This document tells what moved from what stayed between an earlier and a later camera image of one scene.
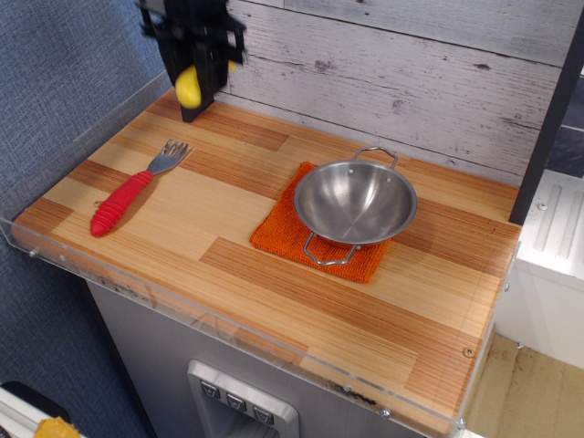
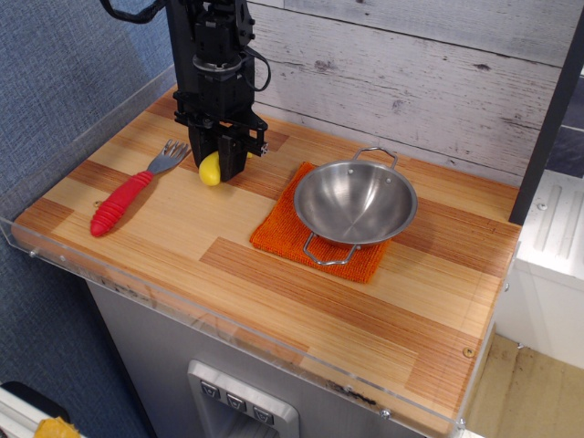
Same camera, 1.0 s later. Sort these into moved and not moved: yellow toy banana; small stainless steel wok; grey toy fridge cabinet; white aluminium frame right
Moved: yellow toy banana
Not moved: white aluminium frame right; small stainless steel wok; grey toy fridge cabinet
